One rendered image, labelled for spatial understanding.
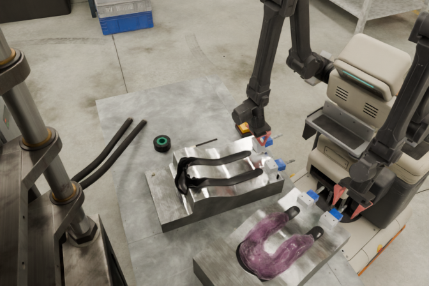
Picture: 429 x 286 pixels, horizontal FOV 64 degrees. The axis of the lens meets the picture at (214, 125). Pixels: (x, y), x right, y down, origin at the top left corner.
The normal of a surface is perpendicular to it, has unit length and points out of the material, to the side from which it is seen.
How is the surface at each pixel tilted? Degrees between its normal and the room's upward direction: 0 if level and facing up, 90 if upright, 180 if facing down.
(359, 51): 42
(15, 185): 0
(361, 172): 64
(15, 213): 0
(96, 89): 0
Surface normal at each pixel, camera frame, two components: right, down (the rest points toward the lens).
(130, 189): 0.00, -0.73
